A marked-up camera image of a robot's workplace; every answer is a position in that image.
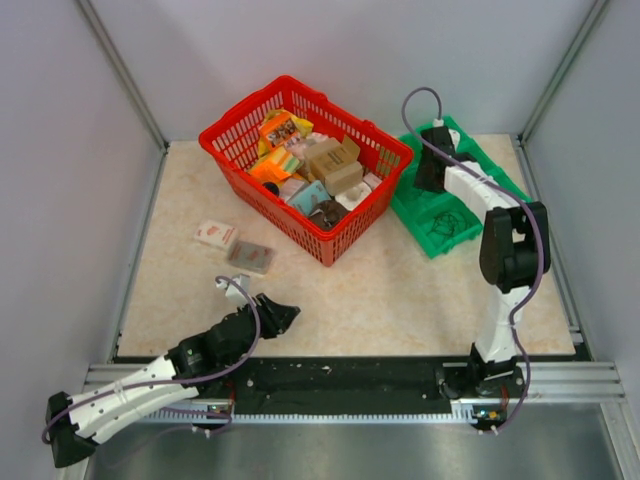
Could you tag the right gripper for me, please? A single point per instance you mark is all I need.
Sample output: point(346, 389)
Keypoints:
point(420, 182)

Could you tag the orange green box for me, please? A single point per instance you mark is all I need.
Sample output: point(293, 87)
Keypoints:
point(275, 167)

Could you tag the pink white box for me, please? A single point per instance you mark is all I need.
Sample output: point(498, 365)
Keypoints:
point(291, 187)

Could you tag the dark brown packet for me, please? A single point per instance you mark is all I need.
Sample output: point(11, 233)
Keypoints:
point(326, 215)

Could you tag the large brown cardboard box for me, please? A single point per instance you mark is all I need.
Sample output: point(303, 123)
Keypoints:
point(330, 155)

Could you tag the white round item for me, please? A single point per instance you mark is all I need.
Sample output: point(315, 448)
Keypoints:
point(350, 199)

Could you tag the orange snack box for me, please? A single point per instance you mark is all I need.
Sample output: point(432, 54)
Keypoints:
point(278, 130)

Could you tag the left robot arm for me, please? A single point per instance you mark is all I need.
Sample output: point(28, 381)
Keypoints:
point(75, 425)

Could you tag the aluminium corner post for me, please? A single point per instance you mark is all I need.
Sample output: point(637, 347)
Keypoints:
point(121, 72)
point(587, 28)

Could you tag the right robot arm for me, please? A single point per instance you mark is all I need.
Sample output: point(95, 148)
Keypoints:
point(514, 254)

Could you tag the yellow snack bag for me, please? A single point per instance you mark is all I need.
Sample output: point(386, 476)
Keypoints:
point(305, 127)

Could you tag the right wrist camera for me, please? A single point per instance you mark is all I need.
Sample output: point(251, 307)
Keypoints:
point(445, 138)

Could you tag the small brown cardboard box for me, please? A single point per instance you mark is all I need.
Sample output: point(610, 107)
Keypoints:
point(343, 179)

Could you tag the light blue box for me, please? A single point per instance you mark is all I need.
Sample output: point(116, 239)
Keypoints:
point(306, 200)

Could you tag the red plastic shopping basket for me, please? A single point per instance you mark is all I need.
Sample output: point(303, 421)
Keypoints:
point(232, 142)

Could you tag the white red card box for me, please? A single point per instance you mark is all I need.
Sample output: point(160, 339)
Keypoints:
point(216, 234)

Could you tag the right aluminium corner post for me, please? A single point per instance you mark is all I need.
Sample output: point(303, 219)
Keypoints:
point(587, 28)

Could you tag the left aluminium corner post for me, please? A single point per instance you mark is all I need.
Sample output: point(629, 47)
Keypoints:
point(121, 72)

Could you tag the green compartment tray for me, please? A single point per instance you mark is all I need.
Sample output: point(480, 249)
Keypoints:
point(439, 222)

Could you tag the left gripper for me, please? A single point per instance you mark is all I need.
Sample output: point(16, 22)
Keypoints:
point(276, 317)

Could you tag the grey red card box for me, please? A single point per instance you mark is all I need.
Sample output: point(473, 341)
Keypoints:
point(251, 257)

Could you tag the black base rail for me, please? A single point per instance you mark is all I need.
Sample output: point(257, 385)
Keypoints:
point(350, 386)

